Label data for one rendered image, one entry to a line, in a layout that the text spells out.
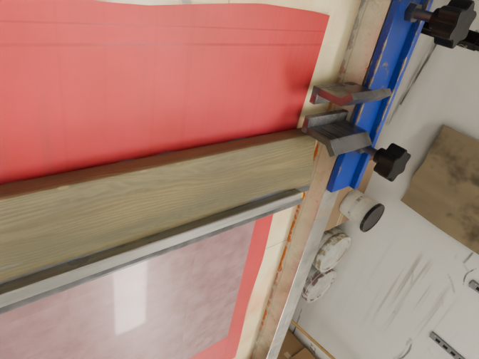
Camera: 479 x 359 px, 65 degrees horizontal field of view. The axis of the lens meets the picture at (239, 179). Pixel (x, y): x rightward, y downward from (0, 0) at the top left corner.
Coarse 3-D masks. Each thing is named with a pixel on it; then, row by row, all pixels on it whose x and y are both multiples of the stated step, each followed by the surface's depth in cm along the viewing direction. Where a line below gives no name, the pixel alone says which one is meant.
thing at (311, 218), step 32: (384, 0) 40; (352, 32) 43; (352, 64) 44; (320, 160) 51; (320, 192) 52; (320, 224) 56; (288, 256) 61; (288, 288) 62; (288, 320) 68; (256, 352) 74
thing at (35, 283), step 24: (288, 192) 44; (216, 216) 38; (240, 216) 39; (144, 240) 33; (168, 240) 34; (72, 264) 29; (96, 264) 30; (0, 288) 26; (24, 288) 27; (48, 288) 28
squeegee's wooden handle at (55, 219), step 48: (240, 144) 39; (288, 144) 42; (0, 192) 26; (48, 192) 27; (96, 192) 29; (144, 192) 32; (192, 192) 35; (240, 192) 39; (0, 240) 26; (48, 240) 28; (96, 240) 31
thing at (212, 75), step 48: (192, 48) 32; (240, 48) 35; (288, 48) 39; (192, 96) 34; (240, 96) 38; (288, 96) 42; (144, 144) 34; (192, 144) 37; (240, 240) 51; (144, 288) 44; (192, 288) 50; (240, 288) 59; (144, 336) 49; (192, 336) 57; (240, 336) 68
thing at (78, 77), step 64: (0, 0) 22; (64, 0) 24; (0, 64) 24; (64, 64) 26; (128, 64) 29; (0, 128) 26; (64, 128) 28; (128, 128) 32; (0, 320) 34; (64, 320) 39; (128, 320) 45
